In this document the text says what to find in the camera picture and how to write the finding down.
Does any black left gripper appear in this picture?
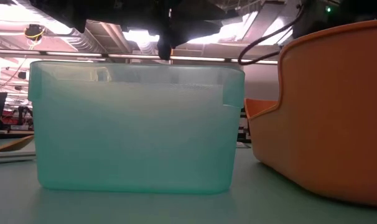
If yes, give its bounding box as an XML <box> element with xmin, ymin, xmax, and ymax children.
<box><xmin>29</xmin><ymin>0</ymin><xmax>239</xmax><ymax>61</ymax></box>

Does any teal translucent plastic bin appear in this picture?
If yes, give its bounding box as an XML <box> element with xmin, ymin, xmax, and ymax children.
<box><xmin>27</xmin><ymin>60</ymin><xmax>246</xmax><ymax>195</ymax></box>

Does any black shelf unit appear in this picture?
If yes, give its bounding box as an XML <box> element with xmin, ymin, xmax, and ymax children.
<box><xmin>237</xmin><ymin>107</ymin><xmax>252</xmax><ymax>144</ymax></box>

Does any orange plastic bin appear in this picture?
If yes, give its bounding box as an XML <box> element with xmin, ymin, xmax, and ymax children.
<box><xmin>243</xmin><ymin>18</ymin><xmax>377</xmax><ymax>208</ymax></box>

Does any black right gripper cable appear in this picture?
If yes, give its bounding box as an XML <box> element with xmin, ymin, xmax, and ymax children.
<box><xmin>237</xmin><ymin>4</ymin><xmax>306</xmax><ymax>66</ymax></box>

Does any yellow cable reel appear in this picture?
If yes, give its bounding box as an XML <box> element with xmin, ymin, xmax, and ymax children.
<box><xmin>24</xmin><ymin>24</ymin><xmax>46</xmax><ymax>41</ymax></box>

